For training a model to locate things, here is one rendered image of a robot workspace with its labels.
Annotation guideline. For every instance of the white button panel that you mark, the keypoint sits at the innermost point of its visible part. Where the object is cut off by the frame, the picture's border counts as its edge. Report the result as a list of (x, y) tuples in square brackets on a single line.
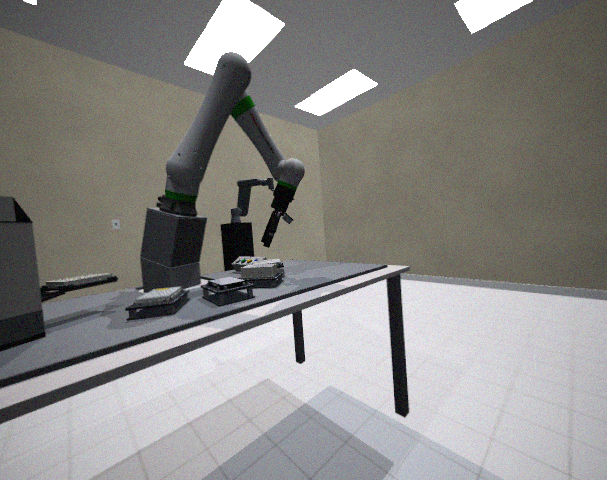
[(241, 262)]

